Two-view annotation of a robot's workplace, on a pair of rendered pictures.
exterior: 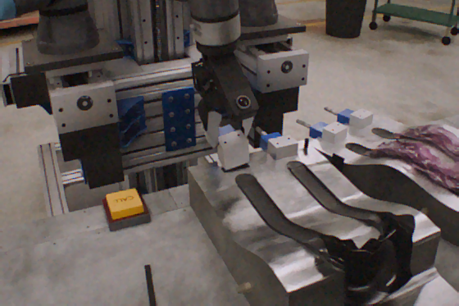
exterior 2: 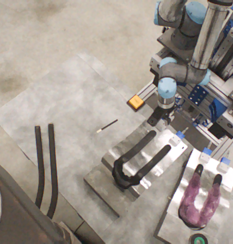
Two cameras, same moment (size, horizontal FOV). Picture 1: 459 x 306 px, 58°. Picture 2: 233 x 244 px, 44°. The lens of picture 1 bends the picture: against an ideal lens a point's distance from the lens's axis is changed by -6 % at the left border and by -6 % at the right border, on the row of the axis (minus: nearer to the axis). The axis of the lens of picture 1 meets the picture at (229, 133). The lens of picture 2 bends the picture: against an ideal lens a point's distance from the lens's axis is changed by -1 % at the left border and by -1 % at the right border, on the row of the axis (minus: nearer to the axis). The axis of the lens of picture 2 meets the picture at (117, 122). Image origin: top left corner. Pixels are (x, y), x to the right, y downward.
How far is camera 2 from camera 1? 1.05 m
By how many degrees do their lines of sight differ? 51
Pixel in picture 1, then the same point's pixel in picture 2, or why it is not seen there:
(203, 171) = not seen: hidden behind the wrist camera
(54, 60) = (166, 44)
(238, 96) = (152, 119)
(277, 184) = (155, 144)
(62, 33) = (177, 38)
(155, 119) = (190, 86)
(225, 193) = (143, 129)
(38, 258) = (107, 90)
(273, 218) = (139, 147)
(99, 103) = not seen: hidden behind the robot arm
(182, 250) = (127, 126)
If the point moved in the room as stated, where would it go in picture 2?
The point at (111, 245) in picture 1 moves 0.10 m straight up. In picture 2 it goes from (120, 106) to (122, 98)
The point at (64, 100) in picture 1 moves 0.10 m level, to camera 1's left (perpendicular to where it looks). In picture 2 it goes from (154, 60) to (147, 47)
